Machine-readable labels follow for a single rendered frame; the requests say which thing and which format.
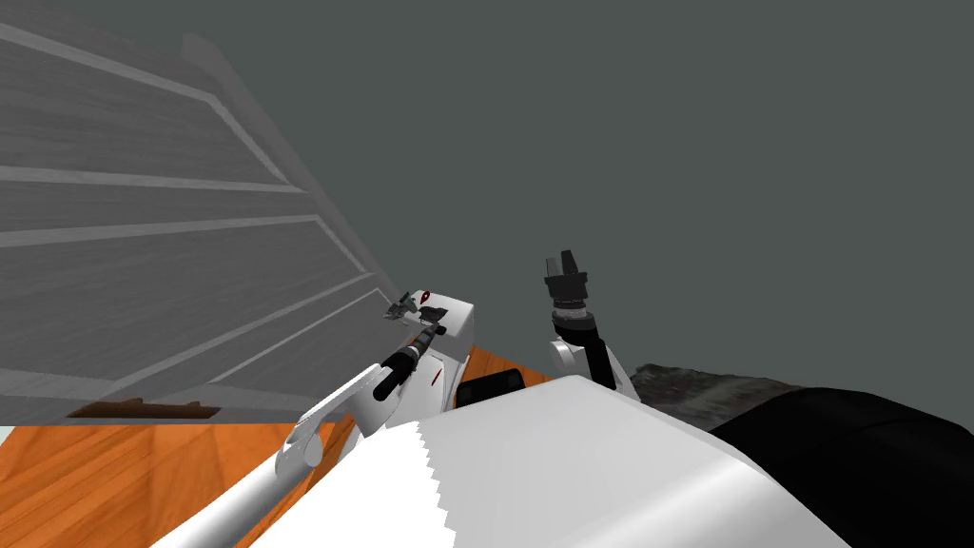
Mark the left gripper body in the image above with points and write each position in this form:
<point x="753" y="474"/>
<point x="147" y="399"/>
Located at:
<point x="428" y="313"/>

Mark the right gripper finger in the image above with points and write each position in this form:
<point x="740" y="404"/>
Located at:
<point x="552" y="266"/>
<point x="568" y="262"/>

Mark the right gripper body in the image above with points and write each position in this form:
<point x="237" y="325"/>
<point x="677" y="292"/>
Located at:
<point x="567" y="289"/>

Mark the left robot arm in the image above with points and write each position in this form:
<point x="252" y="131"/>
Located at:
<point x="228" y="506"/>

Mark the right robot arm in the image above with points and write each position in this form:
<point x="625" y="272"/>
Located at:
<point x="852" y="464"/>

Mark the white box with red marks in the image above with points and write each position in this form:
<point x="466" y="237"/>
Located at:
<point x="455" y="335"/>

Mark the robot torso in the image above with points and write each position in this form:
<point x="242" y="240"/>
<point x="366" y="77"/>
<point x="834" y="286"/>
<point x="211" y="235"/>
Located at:
<point x="578" y="472"/>

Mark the grey panelled door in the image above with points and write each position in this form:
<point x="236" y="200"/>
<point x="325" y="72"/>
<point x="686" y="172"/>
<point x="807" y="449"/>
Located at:
<point x="152" y="251"/>

